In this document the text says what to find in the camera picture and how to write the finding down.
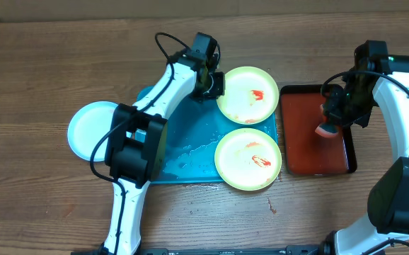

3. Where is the pink and green sponge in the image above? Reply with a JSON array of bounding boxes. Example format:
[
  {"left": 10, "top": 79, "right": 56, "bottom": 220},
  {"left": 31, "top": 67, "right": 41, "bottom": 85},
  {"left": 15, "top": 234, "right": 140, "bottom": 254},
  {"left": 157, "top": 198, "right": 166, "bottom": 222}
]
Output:
[{"left": 315, "top": 104, "right": 339, "bottom": 138}]

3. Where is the yellow-green plate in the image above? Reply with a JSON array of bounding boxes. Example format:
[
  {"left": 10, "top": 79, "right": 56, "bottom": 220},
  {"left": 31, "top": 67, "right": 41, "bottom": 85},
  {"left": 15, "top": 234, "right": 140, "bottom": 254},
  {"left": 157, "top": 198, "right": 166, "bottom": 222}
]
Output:
[
  {"left": 217, "top": 67, "right": 280, "bottom": 125},
  {"left": 214, "top": 128, "right": 282, "bottom": 191}
]

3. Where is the light blue plate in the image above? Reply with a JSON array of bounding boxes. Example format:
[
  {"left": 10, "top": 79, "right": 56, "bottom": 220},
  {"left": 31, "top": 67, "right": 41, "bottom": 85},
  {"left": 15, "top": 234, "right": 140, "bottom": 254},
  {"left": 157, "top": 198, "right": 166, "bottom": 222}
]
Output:
[{"left": 67, "top": 101, "right": 117, "bottom": 161}]

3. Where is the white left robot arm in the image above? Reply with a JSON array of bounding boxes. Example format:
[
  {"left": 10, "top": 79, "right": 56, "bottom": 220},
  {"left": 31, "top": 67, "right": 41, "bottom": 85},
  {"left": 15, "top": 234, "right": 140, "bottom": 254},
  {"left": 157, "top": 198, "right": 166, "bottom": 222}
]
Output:
[{"left": 94, "top": 33, "right": 225, "bottom": 254}]

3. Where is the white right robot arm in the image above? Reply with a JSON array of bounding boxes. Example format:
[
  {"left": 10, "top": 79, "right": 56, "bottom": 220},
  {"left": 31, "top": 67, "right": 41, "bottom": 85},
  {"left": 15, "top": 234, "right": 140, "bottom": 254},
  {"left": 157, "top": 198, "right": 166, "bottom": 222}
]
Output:
[{"left": 315, "top": 40, "right": 409, "bottom": 254}]

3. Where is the teal plastic tray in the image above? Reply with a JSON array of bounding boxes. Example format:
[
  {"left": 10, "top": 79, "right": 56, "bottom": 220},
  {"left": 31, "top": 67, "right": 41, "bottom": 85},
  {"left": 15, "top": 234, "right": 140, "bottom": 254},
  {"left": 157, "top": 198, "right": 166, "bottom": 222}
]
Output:
[{"left": 136, "top": 84, "right": 279, "bottom": 185}]

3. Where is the red and black tray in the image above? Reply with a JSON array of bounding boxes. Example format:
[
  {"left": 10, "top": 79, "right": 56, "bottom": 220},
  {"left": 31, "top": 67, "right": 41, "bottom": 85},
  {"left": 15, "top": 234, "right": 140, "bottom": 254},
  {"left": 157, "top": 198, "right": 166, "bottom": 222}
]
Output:
[{"left": 280, "top": 85, "right": 357, "bottom": 176}]

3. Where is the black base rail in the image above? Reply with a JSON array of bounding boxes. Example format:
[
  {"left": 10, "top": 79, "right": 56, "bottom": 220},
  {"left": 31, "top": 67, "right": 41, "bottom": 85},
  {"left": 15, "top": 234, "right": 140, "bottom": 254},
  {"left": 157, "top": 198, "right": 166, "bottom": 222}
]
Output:
[{"left": 70, "top": 244, "right": 386, "bottom": 255}]

